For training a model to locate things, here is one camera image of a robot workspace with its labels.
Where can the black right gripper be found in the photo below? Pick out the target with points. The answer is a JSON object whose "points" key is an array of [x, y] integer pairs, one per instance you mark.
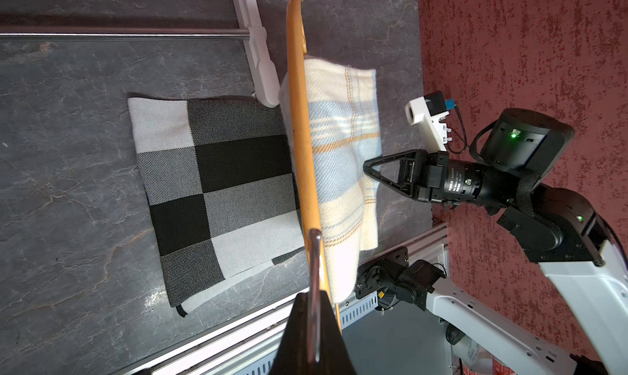
{"points": [[428, 178]]}

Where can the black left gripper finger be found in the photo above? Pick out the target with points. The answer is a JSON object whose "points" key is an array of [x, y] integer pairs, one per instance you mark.
{"points": [[312, 342]]}

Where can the blue plaid fringed scarf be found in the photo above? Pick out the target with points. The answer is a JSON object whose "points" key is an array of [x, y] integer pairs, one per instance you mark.
{"points": [[345, 132]]}

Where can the orange plastic hanger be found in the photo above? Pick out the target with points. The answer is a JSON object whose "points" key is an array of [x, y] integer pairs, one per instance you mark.
{"points": [[303, 154]]}

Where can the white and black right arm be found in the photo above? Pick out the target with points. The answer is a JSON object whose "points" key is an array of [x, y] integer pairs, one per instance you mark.
{"points": [[558, 229]]}

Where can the grey checkered scarf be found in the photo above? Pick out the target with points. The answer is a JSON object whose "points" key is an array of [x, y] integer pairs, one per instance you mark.
{"points": [[221, 191]]}

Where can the white and steel clothes rack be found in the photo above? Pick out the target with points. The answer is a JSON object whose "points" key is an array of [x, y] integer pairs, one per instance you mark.
{"points": [[250, 31]]}

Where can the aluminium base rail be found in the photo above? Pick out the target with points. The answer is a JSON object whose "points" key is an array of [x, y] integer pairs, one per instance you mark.
{"points": [[248, 345]]}

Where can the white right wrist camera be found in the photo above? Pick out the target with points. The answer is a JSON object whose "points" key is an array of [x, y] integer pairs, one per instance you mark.
{"points": [[427, 115]]}

